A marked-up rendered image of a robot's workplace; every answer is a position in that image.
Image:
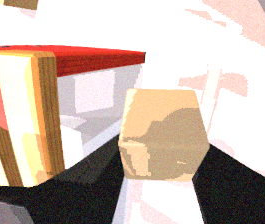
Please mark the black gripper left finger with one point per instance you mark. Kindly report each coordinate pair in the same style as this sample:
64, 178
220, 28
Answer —
86, 193

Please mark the tan block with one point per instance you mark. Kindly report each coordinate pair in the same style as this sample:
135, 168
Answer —
162, 136

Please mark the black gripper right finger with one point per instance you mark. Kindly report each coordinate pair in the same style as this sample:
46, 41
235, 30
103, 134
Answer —
228, 191

